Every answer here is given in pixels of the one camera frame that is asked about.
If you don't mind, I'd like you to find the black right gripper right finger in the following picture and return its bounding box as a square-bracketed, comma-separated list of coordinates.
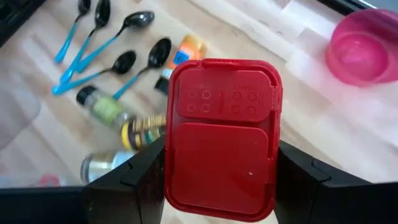
[275, 139, 398, 224]

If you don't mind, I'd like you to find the clear plastic storage bin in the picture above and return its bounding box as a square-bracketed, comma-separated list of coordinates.
[0, 164, 85, 188]
[0, 67, 42, 152]

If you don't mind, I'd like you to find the orange label spice bottle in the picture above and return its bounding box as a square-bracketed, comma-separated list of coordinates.
[154, 33, 208, 96]

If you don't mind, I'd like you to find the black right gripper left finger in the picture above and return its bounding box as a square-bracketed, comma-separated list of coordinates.
[0, 135, 167, 224]

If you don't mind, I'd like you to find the pink plastic bowl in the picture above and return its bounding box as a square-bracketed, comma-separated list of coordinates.
[325, 8, 398, 87]

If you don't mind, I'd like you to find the black spoon teal handle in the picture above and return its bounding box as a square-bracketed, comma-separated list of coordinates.
[59, 0, 112, 85]
[76, 11, 155, 74]
[54, 0, 92, 65]
[51, 50, 137, 96]
[112, 37, 172, 101]

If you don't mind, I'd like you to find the red ramen noodle packet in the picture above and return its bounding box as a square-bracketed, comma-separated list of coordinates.
[39, 173, 62, 187]

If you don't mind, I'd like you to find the dark jar yellow label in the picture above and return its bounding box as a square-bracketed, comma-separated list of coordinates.
[120, 113, 168, 151]

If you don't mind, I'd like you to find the green herb spice jar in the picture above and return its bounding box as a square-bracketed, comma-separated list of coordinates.
[76, 85, 133, 129]

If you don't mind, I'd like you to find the red paprika spice tin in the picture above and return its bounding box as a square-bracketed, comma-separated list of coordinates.
[164, 57, 284, 223]

